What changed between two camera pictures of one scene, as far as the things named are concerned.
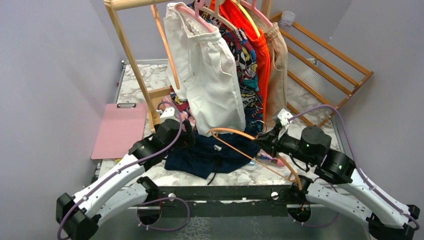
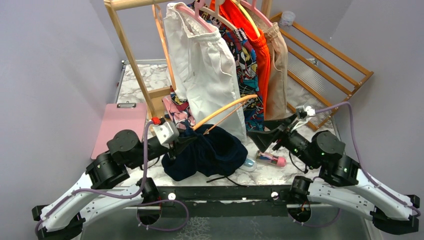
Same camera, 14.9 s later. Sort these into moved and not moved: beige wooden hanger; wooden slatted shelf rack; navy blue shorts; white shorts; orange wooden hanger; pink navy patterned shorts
Moved: navy blue shorts; orange wooden hanger
Not moved: pink navy patterned shorts; wooden slatted shelf rack; white shorts; beige wooden hanger
